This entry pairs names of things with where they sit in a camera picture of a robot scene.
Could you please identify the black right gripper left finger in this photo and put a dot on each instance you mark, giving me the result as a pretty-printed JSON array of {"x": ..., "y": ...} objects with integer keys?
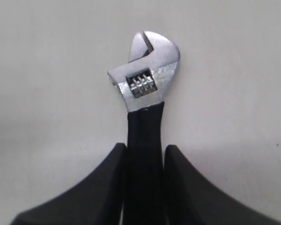
[{"x": 96, "y": 200}]

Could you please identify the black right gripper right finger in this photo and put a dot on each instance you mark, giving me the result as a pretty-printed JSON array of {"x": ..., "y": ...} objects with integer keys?
[{"x": 191, "y": 199}]

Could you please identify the adjustable wrench black handle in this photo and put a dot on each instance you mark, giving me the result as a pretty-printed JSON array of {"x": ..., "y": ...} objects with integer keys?
[{"x": 143, "y": 83}]

